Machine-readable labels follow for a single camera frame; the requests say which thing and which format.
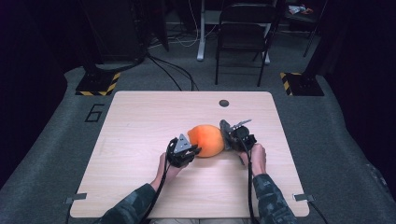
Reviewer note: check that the orange plush toy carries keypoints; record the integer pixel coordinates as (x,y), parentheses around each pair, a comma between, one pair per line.
(205,141)

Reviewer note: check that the striped black stand base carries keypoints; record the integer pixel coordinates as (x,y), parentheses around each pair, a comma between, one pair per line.
(96,84)
(303,84)

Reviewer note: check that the person's right hand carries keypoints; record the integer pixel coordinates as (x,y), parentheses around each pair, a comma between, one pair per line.
(257,158)

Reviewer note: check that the person's left hand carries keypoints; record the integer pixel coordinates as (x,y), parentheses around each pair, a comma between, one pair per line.
(165,174)

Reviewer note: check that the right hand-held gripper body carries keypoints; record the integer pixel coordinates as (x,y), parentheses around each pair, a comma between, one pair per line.
(243,137)

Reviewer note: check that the black folding chair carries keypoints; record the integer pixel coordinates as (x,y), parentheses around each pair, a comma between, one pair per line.
(243,21)

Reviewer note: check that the white desk leg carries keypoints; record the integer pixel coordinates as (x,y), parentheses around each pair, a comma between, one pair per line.
(201,37)

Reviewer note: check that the dark cabinet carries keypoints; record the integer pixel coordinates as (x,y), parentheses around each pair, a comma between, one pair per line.
(115,31)

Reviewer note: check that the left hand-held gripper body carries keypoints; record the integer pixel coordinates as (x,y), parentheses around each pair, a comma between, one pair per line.
(179,149)

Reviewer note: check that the gray table corner bracket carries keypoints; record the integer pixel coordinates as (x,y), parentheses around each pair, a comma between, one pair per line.
(303,197)
(76,197)

